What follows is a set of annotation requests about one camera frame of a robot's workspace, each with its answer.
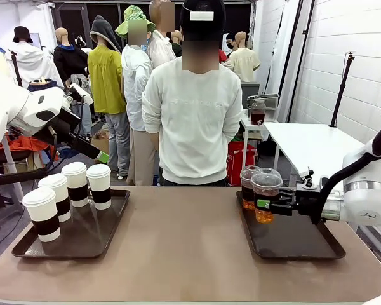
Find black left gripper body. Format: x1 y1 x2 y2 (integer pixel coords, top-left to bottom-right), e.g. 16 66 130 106
58 107 101 159

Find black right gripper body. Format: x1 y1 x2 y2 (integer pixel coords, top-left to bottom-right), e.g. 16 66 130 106
291 186 321 217

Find clear dome-lid iced coffee cup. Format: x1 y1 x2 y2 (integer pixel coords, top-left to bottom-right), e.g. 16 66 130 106
239 165 261 210
250 167 283 224

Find white paper cup brown sleeve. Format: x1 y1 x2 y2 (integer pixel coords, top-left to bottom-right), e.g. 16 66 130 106
22 187 61 243
85 163 112 210
61 161 89 208
37 173 72 223

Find dark brown serving tray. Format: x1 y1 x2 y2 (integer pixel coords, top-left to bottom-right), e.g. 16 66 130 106
11 189 131 259
236 190 347 260

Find cardboard box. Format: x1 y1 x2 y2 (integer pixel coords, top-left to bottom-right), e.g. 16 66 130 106
91 129 111 156

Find orange garment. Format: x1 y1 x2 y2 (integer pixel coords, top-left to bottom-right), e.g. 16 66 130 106
0 135 60 165

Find large white table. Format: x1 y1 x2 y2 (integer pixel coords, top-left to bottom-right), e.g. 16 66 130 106
264 122 374 188

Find red box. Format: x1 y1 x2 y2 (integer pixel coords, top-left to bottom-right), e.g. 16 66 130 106
227 142 257 187

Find mannequin in yellow top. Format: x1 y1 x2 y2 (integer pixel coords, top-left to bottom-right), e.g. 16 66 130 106
87 15 131 179

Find headless mannequin blue top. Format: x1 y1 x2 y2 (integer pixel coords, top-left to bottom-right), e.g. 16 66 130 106
27 77 58 93

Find small white side table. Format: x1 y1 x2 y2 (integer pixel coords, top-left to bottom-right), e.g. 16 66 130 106
240 109 279 166

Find glass jar dark liquid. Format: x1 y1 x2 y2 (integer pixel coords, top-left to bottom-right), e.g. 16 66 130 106
250 98 267 126

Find person with green hat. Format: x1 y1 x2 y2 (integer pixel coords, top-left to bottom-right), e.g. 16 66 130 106
115 4 158 187

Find mannequin in black top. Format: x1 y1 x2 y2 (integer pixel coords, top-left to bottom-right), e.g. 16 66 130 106
53 27 90 83

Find person in white sweater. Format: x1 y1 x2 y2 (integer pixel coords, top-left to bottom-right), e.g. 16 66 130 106
142 0 243 187

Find mannequin with black hat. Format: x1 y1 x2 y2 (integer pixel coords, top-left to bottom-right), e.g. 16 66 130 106
6 26 65 90

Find black tripod stand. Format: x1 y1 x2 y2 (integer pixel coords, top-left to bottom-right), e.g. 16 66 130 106
8 49 23 88

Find grey bin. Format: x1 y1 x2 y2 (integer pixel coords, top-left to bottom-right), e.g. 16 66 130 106
241 81 261 109

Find person in white shirt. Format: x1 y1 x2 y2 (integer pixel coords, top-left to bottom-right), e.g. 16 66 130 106
148 0 178 69

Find mannequin in cream shirt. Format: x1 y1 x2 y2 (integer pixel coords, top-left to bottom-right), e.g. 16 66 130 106
228 30 261 83

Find bare mannequin head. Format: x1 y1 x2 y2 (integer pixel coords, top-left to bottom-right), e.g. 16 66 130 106
170 30 183 58

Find person with black mask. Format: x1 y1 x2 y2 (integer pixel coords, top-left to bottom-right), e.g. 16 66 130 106
222 32 236 64

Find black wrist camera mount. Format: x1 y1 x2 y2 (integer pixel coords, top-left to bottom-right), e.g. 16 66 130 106
299 170 315 191

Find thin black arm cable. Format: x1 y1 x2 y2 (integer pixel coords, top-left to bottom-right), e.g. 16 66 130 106
47 126 58 171

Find thick black hose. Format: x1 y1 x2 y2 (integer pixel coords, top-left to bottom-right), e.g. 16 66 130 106
0 167 48 187

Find metal wire basket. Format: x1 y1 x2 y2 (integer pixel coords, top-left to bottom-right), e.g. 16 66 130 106
247 93 279 111

